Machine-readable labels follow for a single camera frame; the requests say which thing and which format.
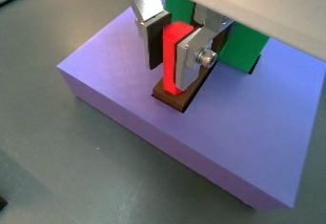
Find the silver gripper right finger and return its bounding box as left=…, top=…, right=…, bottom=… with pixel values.
left=175, top=5, right=233, bottom=91

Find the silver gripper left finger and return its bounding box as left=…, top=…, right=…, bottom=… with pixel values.
left=129, top=0, right=173, bottom=70

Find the red peg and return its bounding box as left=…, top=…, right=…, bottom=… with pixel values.
left=163, top=22, right=194, bottom=95

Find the purple board block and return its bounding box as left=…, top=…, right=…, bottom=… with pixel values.
left=59, top=10, right=326, bottom=211

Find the brown L-shaped block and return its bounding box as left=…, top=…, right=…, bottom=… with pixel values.
left=153, top=30, right=229, bottom=112

